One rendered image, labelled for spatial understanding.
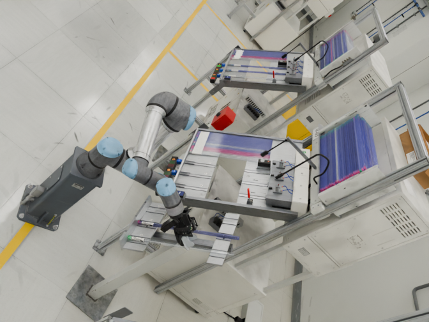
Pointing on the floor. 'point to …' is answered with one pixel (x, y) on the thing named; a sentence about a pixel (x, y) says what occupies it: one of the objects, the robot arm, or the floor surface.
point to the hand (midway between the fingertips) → (187, 246)
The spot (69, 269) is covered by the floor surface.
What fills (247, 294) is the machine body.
